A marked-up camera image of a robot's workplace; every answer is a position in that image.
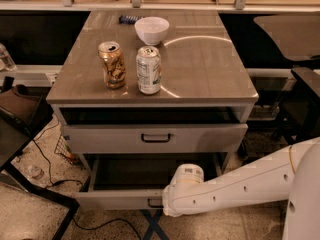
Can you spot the clear plastic water bottle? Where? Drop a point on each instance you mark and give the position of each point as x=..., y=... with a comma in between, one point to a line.
x=35, y=172

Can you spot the blue snack wrapper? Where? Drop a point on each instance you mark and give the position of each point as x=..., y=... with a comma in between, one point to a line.
x=130, y=20

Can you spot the clear bottle at left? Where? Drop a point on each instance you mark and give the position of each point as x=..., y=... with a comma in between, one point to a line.
x=6, y=58

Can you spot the gold crushed soda can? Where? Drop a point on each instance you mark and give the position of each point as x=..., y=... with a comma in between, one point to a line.
x=112, y=59

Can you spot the white bowl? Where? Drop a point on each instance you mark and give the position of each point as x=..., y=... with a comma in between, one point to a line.
x=151, y=30

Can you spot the grey drawer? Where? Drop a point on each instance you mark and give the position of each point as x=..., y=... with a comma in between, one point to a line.
x=136, y=181
x=148, y=139

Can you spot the white green soda can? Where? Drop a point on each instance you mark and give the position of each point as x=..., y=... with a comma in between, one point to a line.
x=148, y=64

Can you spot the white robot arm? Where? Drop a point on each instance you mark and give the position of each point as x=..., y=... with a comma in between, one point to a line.
x=291, y=174

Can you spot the grey drawer cabinet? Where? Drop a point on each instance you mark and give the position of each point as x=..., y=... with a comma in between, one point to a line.
x=203, y=79

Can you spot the black side table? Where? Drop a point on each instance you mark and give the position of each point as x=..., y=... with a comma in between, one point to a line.
x=22, y=118

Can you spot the black office chair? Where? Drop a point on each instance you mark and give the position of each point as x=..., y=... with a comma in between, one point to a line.
x=282, y=54

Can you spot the wire basket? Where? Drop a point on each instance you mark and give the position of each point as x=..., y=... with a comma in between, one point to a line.
x=63, y=150

